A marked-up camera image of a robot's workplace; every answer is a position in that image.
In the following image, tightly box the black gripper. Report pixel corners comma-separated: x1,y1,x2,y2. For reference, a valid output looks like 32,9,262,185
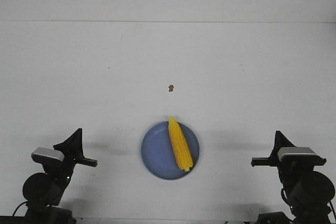
251,130,327,179
42,128,98,182

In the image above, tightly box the blue round plate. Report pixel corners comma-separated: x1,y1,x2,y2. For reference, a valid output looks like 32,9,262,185
140,121,188,180

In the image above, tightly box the yellow corn cob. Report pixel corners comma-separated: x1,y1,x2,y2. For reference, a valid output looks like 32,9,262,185
168,116,194,172

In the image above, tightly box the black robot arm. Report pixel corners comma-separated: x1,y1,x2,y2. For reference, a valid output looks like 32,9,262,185
1,128,98,223
251,131,335,223

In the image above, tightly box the small brown table stain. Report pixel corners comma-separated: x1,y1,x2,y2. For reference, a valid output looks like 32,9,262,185
168,84,174,92

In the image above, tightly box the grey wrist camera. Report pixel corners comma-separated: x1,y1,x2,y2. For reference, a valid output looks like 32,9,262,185
31,147,65,163
277,147,318,162

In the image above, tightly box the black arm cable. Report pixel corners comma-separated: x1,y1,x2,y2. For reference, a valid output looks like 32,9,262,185
12,200,29,218
280,187,295,214

